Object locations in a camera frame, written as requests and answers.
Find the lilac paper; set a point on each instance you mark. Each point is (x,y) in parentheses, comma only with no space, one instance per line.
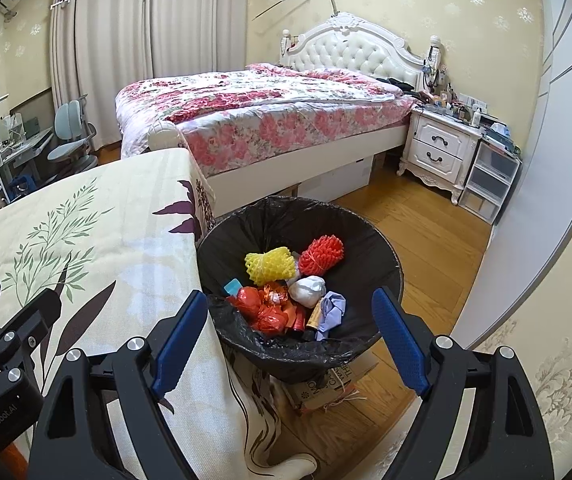
(331,310)

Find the white nightstand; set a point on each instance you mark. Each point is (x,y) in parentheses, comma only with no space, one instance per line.
(438,152)

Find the red wrappers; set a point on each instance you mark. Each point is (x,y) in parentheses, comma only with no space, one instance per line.
(251,302)

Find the small tan box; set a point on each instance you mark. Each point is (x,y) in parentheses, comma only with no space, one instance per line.
(315,316)

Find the yellow foam net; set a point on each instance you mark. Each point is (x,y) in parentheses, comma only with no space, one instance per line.
(271,264)

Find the white desk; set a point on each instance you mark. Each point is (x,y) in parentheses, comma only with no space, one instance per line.
(30,145)

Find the bin with black bag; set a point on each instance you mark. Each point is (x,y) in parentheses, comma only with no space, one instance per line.
(266,225)

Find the printed cardboard box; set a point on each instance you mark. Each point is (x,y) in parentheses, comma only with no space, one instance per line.
(338,385)

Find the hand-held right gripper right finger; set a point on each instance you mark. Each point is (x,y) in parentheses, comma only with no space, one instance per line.
(398,340)

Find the floral leaf print tablecloth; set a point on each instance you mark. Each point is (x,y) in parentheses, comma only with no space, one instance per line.
(115,240)

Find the grey blue office chair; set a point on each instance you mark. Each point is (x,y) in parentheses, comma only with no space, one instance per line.
(68,115)

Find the teal carton box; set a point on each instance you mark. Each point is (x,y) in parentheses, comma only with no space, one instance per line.
(232,287)

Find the large red foam net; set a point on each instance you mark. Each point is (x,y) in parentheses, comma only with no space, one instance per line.
(322,255)

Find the brown cardboard box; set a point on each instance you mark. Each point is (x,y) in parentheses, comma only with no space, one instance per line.
(290,191)

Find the pink floral quilt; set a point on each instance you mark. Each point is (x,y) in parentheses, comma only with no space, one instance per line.
(246,105)

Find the white bed with tufted headboard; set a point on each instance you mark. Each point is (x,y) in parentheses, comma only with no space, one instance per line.
(356,55)

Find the beige curtain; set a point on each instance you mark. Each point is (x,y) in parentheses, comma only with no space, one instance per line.
(165,35)

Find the white storage box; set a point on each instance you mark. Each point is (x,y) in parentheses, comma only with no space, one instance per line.
(341,180)

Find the white paper ball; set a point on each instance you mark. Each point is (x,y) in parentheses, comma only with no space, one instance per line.
(307,290)

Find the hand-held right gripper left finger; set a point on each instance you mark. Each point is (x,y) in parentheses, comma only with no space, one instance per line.
(178,340)

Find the cluster of small bottles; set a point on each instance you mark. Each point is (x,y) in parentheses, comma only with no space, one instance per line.
(451,102)

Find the dark clothing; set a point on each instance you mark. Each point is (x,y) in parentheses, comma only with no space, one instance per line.
(401,85)

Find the white wardrobe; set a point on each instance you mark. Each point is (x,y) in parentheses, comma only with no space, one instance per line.
(556,160)

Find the thin metal pole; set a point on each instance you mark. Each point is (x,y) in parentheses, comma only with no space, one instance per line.
(333,1)

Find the clear plastic drawer unit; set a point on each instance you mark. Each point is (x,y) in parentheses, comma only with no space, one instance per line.
(488,180)

